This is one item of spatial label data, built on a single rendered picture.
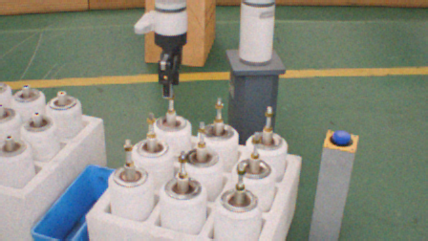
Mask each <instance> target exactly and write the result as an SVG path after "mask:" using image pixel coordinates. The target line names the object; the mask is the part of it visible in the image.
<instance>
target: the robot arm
mask: <svg viewBox="0 0 428 241"><path fill-rule="evenodd" d="M274 12H275V0H242V6H241V21H240V48H239V60H240V61H241V62H243V63H244V64H245V65H252V66H262V65H268V64H269V63H270V61H271V55H272V38H273V30H274V22H273V21H274ZM151 31H154V42H155V44H156V45H157V46H158V47H161V48H162V53H160V60H158V75H159V84H162V97H163V98H164V99H171V98H172V96H173V95H172V94H173V93H172V85H179V69H180V68H181V65H182V47H183V46H185V44H187V38H188V19H187V12H186V0H155V15H154V14H153V13H146V14H145V15H144V16H143V17H142V18H141V19H140V20H139V22H138V23H137V24H135V33H149V32H151ZM180 64H181V65H180ZM170 69H171V70H170ZM164 77H167V78H164Z"/></svg>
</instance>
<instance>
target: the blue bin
mask: <svg viewBox="0 0 428 241"><path fill-rule="evenodd" d="M114 171H116V169H113V168H107V167H103V166H100V165H97V164H88V166H86V167H85V169H83V171H81V173H79V175H78V176H77V178H75V180H74V181H73V182H72V184H71V185H70V186H69V187H68V188H67V189H66V190H65V191H64V193H62V195H60V197H59V198H58V199H57V201H56V202H55V203H54V204H53V205H52V207H51V208H50V209H49V210H48V211H47V212H46V213H45V215H44V216H43V217H42V218H41V219H40V220H39V221H38V223H37V224H36V225H35V226H34V227H33V228H32V238H34V241H90V237H89V231H88V225H87V219H86V216H87V214H88V213H89V211H90V210H91V209H92V208H93V207H94V205H95V204H96V202H97V201H98V199H100V197H101V196H102V195H103V193H104V192H105V191H106V190H107V188H109V177H110V176H111V174H112V173H113V172H114Z"/></svg>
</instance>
